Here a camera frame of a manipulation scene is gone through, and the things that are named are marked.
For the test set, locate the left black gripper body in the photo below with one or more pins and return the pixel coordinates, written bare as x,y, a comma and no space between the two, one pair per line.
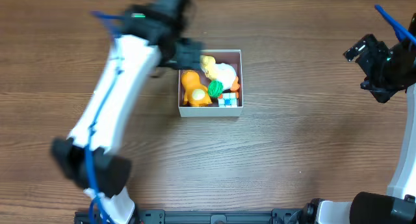
187,55

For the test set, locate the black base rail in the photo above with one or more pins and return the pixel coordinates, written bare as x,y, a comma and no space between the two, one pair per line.
275,216

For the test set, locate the green round plastic cap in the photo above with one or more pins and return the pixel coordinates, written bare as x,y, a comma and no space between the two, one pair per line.
215,89

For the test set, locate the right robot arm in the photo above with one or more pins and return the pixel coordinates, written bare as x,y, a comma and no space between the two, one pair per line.
397,204

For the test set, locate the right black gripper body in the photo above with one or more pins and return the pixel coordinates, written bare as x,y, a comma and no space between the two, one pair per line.
368,54

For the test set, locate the white open cardboard box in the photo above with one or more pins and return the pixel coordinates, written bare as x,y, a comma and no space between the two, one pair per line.
232,57

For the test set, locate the orange plastic duck toy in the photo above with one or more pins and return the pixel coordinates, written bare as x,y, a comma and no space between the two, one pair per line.
196,94

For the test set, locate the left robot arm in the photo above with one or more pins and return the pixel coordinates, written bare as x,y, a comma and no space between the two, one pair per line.
143,37

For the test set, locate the white plush duck toy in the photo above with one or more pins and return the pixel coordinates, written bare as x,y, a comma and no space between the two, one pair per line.
223,73

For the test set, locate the colourful puzzle cube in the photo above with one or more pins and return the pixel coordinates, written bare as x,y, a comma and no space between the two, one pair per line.
228,100

